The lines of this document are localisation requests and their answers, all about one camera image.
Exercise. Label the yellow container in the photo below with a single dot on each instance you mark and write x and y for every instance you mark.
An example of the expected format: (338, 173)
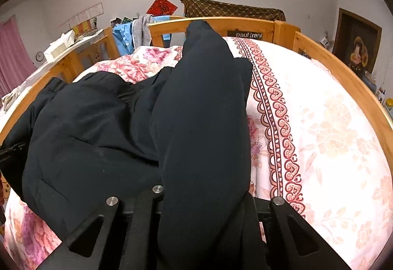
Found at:
(389, 104)

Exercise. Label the brown patterned cloth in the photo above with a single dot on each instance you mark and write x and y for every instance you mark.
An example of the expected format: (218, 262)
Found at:
(230, 8)

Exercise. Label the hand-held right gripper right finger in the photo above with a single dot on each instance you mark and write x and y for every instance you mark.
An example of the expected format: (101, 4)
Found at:
(278, 217)

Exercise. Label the red diamond wall decoration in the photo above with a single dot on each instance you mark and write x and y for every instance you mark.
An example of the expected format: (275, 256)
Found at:
(161, 7)

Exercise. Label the dark framed picture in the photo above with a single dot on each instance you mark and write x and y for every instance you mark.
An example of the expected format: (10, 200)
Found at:
(357, 45)

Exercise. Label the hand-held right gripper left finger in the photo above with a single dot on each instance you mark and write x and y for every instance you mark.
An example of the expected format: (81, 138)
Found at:
(144, 211)

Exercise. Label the pink floral quilt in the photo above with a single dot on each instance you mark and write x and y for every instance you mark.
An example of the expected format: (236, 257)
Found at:
(322, 150)

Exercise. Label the black padded jacket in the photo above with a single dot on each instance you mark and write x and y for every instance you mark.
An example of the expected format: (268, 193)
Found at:
(199, 104)

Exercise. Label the small wall photos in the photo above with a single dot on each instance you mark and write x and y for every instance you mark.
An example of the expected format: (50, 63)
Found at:
(118, 22)

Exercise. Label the grey striped garment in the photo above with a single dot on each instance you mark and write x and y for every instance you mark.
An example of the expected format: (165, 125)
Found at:
(141, 30)

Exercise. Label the black label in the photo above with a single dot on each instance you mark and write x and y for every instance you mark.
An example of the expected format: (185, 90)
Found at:
(245, 35)

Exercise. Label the wooden bed frame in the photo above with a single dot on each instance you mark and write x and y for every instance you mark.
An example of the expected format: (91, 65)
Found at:
(337, 67)

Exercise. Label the pink curtain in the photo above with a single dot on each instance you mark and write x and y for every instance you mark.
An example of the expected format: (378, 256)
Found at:
(13, 54)

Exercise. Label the wall paper sheets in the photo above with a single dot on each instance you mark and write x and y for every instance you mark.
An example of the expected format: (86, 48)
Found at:
(92, 10)

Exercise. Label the blue shirt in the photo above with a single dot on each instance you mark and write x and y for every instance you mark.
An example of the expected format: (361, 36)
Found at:
(122, 39)

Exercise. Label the beige cloth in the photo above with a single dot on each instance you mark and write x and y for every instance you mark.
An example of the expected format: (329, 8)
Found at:
(13, 99)

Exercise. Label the small white box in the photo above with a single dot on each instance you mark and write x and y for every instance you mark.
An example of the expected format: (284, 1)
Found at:
(324, 42)

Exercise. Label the round wall clock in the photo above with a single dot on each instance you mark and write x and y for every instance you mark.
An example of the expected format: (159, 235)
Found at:
(39, 56)

